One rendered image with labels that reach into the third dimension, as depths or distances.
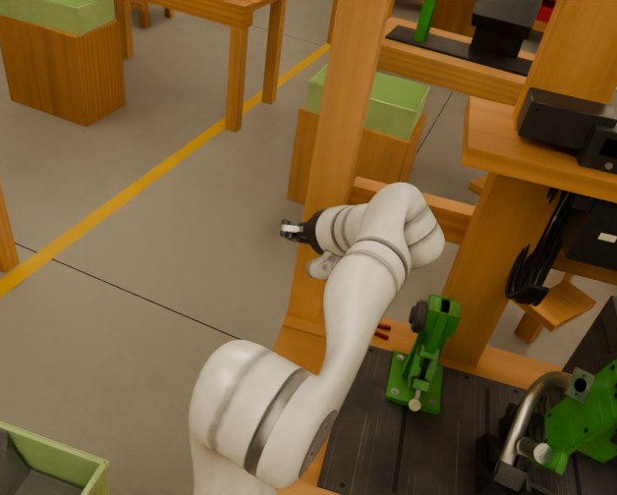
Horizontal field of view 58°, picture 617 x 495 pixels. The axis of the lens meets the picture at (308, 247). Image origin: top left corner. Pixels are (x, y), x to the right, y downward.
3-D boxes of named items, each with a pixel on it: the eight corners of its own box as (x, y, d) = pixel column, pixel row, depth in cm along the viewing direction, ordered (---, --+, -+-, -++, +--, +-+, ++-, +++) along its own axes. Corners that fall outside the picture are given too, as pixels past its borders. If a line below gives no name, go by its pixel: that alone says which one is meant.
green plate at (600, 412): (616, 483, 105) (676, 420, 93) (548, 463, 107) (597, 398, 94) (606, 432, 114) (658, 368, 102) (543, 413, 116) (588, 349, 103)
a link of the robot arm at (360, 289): (428, 255, 57) (355, 222, 60) (300, 462, 38) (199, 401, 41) (405, 315, 63) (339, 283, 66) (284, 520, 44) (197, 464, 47)
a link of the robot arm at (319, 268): (304, 277, 81) (324, 279, 75) (313, 201, 82) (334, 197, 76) (358, 285, 85) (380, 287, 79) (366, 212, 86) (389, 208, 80)
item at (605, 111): (600, 155, 101) (619, 120, 96) (517, 136, 102) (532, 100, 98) (594, 138, 106) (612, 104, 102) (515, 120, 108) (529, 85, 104)
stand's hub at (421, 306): (418, 341, 125) (426, 317, 120) (404, 337, 125) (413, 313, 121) (420, 317, 131) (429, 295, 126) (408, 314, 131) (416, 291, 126)
